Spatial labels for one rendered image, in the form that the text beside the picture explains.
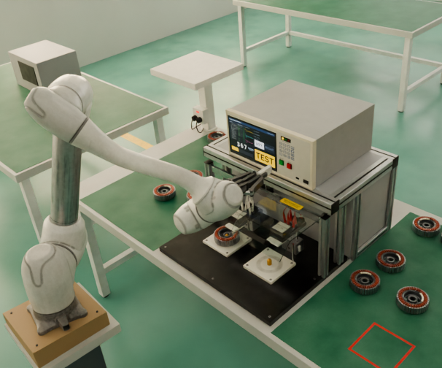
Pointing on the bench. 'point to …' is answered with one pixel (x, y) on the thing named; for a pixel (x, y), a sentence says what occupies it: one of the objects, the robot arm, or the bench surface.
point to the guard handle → (255, 236)
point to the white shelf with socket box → (199, 81)
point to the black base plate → (241, 274)
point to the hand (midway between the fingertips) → (264, 172)
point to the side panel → (373, 213)
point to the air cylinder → (295, 245)
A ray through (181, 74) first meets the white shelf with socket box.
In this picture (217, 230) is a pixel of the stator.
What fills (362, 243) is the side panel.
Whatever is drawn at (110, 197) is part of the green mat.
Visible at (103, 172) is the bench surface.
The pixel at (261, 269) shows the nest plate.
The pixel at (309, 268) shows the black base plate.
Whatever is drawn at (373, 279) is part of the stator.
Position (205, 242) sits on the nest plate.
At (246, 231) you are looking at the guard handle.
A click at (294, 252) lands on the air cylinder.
